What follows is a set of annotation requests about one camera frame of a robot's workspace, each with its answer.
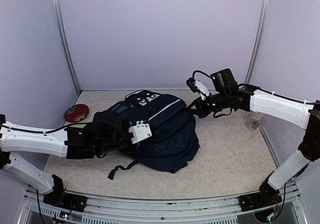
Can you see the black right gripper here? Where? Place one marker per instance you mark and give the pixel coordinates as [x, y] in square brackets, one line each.
[202, 111]

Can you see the navy blue student backpack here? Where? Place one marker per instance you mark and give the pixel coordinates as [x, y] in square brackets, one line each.
[174, 146]

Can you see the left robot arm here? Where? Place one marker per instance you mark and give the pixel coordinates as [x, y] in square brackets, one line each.
[106, 132]

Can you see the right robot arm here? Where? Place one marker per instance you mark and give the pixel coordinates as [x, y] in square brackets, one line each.
[233, 96]

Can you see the floral ceramic mug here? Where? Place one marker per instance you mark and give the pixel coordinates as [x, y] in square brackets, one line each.
[253, 120]

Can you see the red floral bowl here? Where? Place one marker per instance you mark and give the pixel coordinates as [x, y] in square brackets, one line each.
[76, 113]

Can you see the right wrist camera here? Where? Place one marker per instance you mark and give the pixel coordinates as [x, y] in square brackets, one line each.
[197, 87]

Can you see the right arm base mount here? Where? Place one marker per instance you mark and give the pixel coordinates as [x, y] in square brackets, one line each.
[264, 197]

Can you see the aluminium corner post right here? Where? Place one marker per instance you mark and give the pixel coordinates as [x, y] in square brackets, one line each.
[261, 21]

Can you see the aluminium corner post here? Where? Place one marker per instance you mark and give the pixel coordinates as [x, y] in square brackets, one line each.
[65, 45]
[261, 21]

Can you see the aluminium front rail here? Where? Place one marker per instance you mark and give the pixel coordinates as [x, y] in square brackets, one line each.
[231, 209]

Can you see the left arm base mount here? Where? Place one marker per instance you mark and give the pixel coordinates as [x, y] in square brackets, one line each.
[58, 197]

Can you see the aluminium corner post left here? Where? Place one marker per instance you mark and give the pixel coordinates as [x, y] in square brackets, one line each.
[65, 45]

